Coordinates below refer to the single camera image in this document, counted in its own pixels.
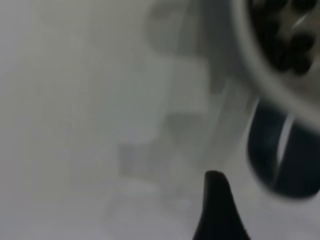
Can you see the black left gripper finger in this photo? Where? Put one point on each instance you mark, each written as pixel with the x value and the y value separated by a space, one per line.
pixel 220 212

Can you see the dark grey-blue ceramic mug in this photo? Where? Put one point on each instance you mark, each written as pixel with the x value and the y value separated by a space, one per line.
pixel 262 150

